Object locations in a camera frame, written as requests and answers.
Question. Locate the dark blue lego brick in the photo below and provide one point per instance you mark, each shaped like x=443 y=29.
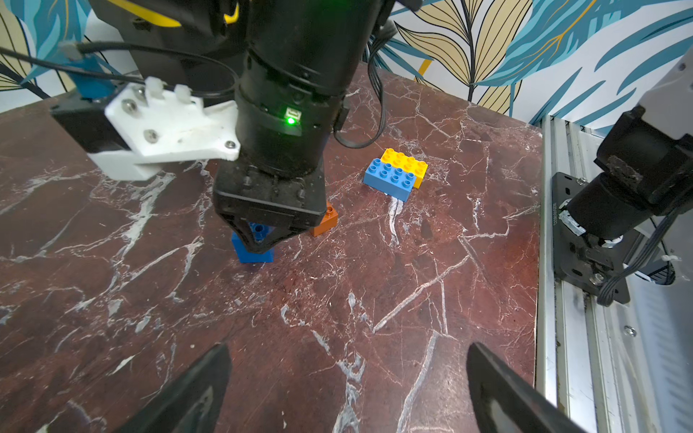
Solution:
x=246 y=253

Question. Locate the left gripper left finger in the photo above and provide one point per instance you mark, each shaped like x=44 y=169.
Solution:
x=191 y=403

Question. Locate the yellow black toolbox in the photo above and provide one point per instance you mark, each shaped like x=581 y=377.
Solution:
x=206 y=16

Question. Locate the orange lego brick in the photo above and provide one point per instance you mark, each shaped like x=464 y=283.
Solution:
x=329 y=221

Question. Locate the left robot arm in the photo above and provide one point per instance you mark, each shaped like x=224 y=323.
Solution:
x=646 y=170

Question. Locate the yellow lego brick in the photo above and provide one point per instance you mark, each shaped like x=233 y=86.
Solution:
x=407 y=163

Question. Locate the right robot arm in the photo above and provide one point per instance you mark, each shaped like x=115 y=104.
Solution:
x=259 y=86

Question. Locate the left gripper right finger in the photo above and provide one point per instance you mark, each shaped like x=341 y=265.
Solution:
x=504 y=402

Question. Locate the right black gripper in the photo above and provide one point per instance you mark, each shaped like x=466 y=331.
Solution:
x=244 y=195

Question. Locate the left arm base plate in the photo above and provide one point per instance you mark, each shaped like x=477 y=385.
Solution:
x=579 y=259

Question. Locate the long light blue lego brick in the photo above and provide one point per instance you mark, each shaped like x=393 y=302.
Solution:
x=390 y=180

